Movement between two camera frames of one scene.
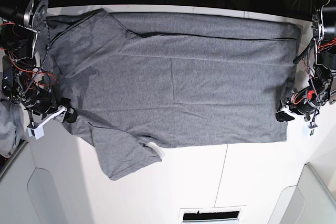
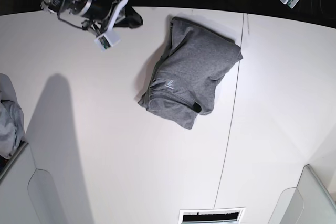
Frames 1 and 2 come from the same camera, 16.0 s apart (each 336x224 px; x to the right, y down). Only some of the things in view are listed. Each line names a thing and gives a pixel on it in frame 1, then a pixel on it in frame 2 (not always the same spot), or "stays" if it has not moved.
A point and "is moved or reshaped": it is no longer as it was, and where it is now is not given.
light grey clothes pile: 12,128 stays
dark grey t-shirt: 138,78 is moved or reshaped
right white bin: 310,202 stays
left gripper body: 40,102 → 108,10
